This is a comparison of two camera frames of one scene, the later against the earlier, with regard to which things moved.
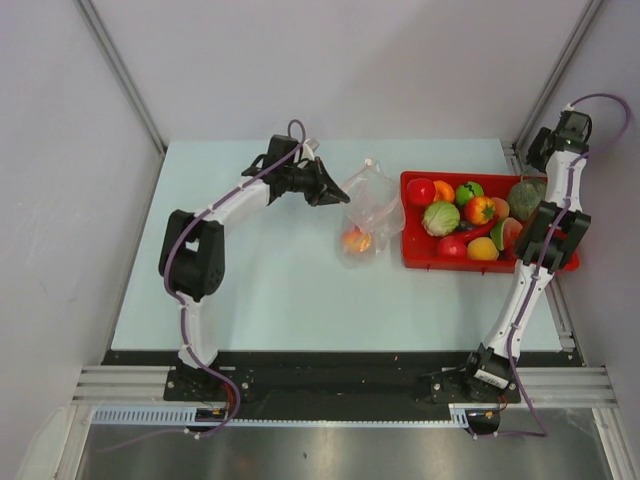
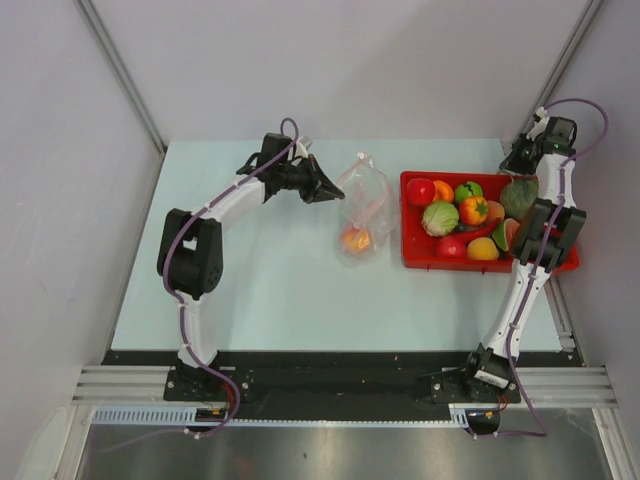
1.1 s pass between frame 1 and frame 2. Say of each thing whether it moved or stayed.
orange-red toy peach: stayed
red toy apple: stayed
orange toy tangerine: stayed
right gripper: moved
